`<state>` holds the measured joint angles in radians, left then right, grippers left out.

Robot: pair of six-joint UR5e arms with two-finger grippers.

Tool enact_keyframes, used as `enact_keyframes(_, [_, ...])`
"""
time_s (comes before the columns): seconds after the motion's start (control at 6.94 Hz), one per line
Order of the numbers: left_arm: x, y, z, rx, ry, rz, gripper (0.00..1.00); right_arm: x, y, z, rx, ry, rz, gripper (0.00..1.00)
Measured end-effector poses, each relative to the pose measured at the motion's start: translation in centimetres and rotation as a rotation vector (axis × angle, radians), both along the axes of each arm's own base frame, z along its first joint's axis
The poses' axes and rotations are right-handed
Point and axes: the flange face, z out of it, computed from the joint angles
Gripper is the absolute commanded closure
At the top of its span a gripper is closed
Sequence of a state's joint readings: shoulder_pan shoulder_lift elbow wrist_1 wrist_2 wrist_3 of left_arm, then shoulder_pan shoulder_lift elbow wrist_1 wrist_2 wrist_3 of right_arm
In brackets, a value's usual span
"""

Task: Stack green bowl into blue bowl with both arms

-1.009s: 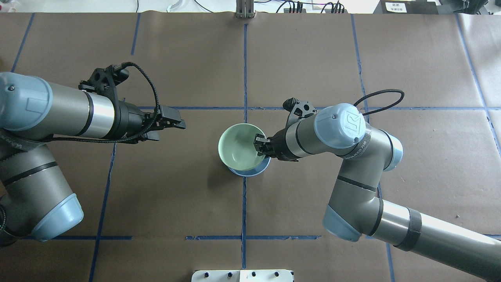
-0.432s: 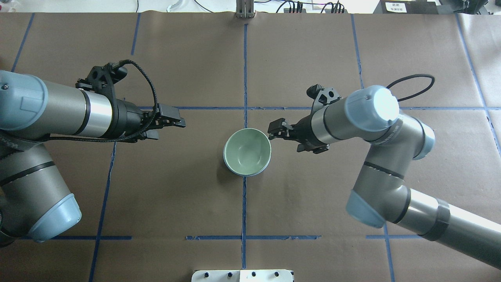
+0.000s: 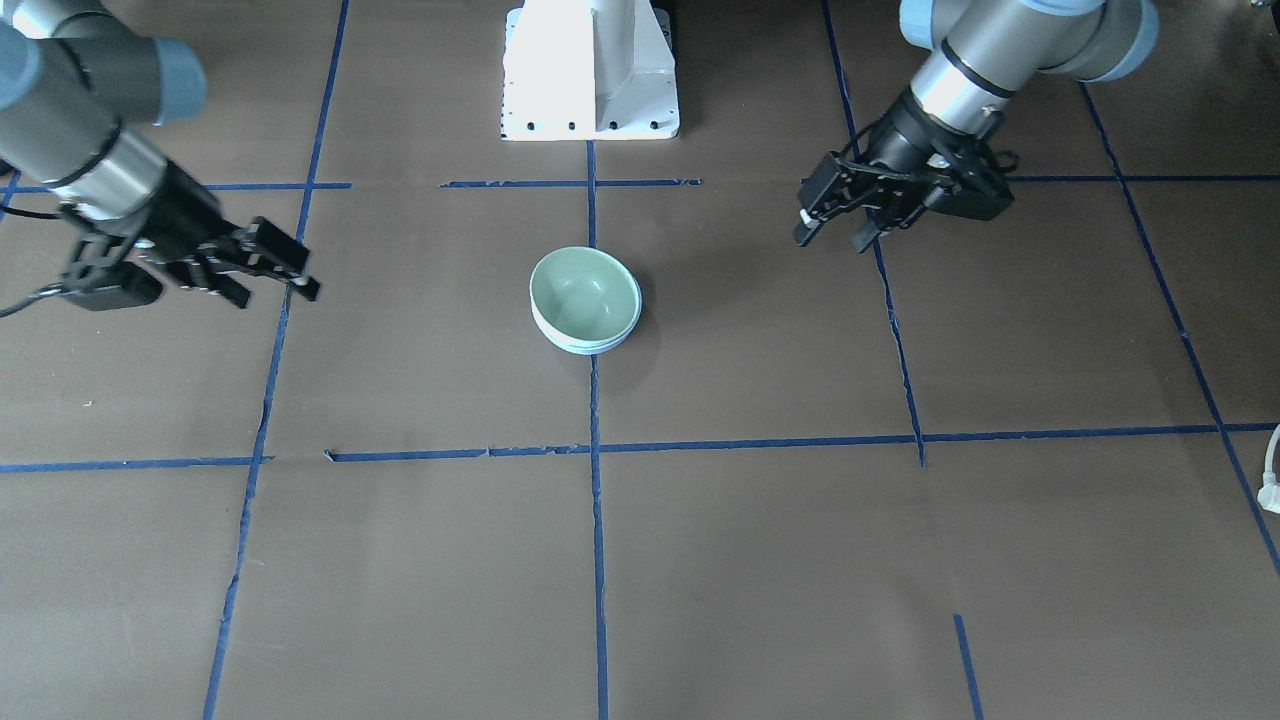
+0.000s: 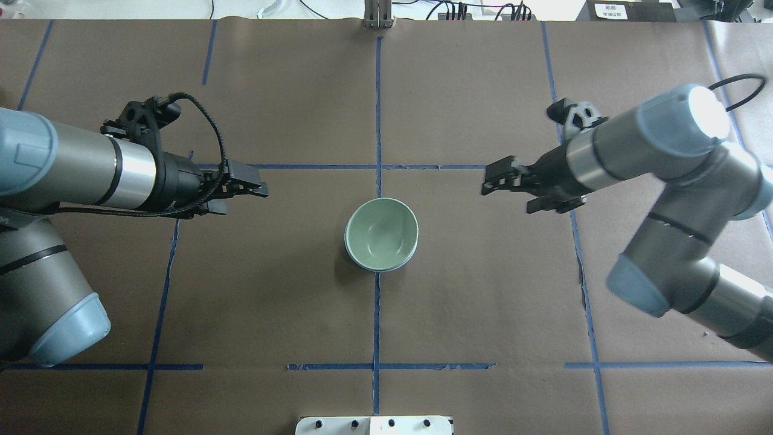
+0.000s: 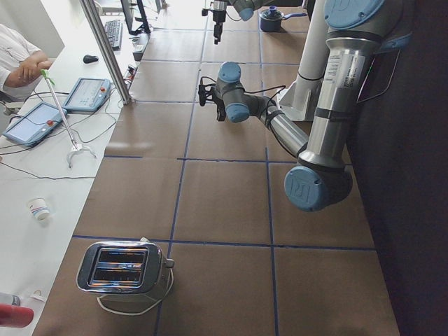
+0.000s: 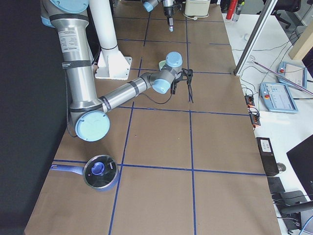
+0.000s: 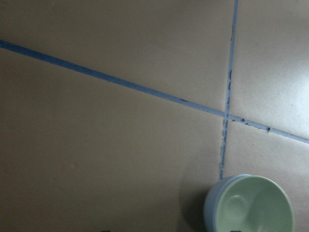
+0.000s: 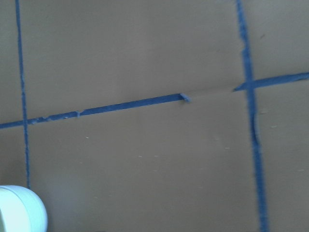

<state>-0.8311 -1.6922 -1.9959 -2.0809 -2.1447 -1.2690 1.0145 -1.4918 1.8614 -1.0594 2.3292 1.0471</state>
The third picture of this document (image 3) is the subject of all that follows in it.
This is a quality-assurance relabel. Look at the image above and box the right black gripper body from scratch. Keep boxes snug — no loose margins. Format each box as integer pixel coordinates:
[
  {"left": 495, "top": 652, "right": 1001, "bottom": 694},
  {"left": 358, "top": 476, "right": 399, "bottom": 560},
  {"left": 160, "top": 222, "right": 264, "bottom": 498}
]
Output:
[{"left": 140, "top": 165, "right": 243, "bottom": 291}]

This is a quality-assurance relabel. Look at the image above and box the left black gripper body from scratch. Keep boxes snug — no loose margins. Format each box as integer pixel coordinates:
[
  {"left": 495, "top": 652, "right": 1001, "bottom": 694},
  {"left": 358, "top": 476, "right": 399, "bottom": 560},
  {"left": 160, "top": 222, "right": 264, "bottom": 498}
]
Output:
[{"left": 844, "top": 90, "right": 961, "bottom": 223}]

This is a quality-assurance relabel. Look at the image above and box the green bowl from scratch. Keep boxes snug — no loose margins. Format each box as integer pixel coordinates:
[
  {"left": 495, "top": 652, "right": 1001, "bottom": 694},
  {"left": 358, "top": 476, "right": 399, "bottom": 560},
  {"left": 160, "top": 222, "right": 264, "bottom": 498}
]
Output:
[{"left": 527, "top": 246, "right": 643, "bottom": 340}]

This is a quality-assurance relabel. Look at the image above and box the blue bowl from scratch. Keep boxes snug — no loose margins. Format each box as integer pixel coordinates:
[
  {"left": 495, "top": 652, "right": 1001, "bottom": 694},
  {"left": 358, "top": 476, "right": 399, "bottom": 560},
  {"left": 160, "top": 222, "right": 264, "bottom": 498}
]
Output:
[{"left": 532, "top": 313, "right": 640, "bottom": 356}]

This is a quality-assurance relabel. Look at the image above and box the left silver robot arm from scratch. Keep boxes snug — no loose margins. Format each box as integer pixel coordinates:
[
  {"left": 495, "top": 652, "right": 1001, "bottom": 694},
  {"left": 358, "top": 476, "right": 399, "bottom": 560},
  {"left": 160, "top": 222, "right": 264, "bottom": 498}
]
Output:
[{"left": 794, "top": 1, "right": 1160, "bottom": 251}]

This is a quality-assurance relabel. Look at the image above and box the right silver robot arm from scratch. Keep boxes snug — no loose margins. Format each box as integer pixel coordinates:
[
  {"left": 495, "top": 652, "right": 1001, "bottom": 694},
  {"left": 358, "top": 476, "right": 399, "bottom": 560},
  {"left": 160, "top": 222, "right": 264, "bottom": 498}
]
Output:
[{"left": 1, "top": 1, "right": 321, "bottom": 316}]

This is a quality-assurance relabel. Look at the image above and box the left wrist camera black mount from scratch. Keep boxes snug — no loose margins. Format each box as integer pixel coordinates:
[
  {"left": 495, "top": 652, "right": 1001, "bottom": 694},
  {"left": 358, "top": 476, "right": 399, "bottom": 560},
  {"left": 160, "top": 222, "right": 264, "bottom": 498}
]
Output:
[{"left": 924, "top": 109, "right": 1021, "bottom": 222}]

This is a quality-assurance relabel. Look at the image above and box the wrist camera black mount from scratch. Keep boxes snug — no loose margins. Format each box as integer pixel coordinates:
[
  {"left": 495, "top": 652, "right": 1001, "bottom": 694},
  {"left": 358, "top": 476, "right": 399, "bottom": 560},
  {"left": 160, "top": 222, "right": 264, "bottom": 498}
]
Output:
[
  {"left": 60, "top": 232, "right": 163, "bottom": 313},
  {"left": 924, "top": 109, "right": 1021, "bottom": 222}
]

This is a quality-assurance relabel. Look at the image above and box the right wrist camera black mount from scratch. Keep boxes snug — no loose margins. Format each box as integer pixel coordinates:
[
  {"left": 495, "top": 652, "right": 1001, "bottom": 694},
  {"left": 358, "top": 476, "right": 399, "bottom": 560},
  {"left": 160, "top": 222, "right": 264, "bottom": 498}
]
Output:
[{"left": 60, "top": 232, "right": 163, "bottom": 313}]

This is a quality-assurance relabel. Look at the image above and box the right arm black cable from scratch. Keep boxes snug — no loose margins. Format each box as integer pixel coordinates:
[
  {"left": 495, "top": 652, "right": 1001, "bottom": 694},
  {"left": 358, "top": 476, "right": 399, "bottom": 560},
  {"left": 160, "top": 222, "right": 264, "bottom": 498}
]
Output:
[{"left": 0, "top": 206, "right": 81, "bottom": 319}]

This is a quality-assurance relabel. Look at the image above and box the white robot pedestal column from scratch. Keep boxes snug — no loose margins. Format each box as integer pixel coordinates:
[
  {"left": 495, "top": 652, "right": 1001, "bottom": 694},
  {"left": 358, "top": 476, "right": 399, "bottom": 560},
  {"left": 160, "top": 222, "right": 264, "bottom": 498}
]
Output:
[{"left": 500, "top": 1, "right": 681, "bottom": 142}]

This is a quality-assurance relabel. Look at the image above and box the white toaster power cable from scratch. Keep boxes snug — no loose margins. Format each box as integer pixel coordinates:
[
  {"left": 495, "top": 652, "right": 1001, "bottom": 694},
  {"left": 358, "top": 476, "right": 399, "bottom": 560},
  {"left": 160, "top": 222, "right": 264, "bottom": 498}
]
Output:
[{"left": 1258, "top": 424, "right": 1280, "bottom": 515}]

